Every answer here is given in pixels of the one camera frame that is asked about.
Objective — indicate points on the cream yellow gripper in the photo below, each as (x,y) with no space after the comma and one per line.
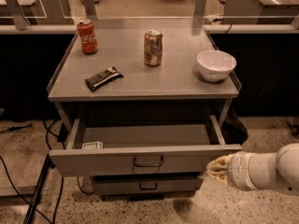
(239,169)

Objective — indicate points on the grey top drawer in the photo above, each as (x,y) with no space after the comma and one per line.
(141,150)

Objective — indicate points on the grey drawer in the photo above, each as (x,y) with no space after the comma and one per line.
(144,184)
(141,150)

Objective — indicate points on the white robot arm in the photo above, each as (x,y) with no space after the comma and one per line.
(249,171)

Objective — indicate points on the grey bottom drawer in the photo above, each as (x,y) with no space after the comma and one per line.
(144,184)

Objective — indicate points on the white card in drawer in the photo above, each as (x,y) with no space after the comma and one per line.
(92,145)

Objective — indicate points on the grey metal cabinet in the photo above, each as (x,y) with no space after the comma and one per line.
(172,93)

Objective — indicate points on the white bowl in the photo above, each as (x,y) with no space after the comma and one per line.
(215,65)

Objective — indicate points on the orange patterned can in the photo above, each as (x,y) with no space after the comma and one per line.
(153,47)

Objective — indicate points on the dark snack bar wrapper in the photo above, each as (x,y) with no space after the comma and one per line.
(102,78)

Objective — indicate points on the grey desk right background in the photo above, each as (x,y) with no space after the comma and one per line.
(260,11)

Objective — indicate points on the grey desk background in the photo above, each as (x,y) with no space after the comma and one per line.
(42,12)
(260,11)

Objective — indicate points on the red cola can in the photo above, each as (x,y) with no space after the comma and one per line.
(87,35)

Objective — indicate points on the grey desk left background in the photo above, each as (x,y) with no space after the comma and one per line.
(42,12)

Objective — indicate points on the black floor rail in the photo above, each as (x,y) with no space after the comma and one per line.
(37,191)

